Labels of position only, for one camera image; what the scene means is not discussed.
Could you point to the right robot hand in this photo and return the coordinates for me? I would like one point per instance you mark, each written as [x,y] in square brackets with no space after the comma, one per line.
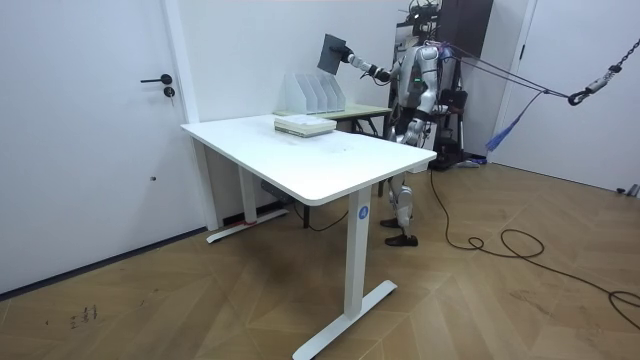
[343,52]

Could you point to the dark grey folder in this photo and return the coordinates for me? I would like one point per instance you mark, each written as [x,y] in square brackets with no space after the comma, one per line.
[329,56]

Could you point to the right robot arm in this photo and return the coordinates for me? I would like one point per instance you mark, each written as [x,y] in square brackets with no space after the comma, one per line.
[372,69]

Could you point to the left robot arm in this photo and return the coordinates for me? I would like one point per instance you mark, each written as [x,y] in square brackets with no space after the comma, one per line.
[429,95]

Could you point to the pale green desk black legs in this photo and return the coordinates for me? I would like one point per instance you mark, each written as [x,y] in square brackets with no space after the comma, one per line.
[360,111]

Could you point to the white file holder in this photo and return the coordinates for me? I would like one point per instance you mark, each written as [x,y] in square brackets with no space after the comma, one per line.
[295,95]

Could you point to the robot body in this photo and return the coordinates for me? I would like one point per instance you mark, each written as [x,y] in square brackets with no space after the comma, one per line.
[415,75]

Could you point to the white book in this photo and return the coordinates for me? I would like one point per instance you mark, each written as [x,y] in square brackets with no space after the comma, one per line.
[305,120]

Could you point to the pale green book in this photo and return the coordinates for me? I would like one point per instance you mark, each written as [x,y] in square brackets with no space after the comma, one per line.
[306,133]

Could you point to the white standing desk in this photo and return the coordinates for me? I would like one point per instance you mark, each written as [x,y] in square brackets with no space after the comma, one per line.
[310,160]

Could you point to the dark brown cabinet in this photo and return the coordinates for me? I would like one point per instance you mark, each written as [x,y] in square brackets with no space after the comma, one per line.
[465,25]

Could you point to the black equipment stand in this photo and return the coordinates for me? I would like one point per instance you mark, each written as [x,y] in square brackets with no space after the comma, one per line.
[452,125]

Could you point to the grey desk control box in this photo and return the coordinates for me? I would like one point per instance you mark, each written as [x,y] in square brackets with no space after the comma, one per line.
[276,192]

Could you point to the robot legs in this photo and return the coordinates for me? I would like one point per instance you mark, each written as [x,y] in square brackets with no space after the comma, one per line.
[402,202]

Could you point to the black door lock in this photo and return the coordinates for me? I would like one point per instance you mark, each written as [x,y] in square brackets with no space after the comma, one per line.
[169,92]

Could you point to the white door with hinge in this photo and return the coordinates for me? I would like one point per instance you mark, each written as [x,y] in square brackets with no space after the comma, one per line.
[575,90]

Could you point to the grey door stop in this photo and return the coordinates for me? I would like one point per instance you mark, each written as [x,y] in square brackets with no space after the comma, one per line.
[631,190]

